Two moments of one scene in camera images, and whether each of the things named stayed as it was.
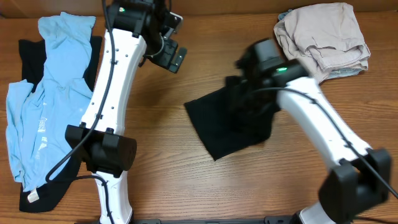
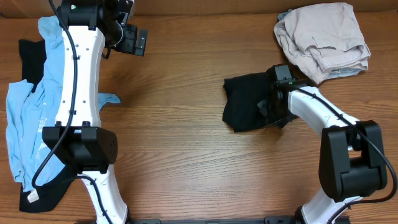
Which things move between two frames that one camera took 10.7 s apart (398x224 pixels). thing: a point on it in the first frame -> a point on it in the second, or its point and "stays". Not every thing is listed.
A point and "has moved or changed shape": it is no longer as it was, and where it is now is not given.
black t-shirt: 223,135 has moved or changed shape
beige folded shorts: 327,37 stays
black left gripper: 165,60 -> 129,45
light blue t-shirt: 38,114 stays
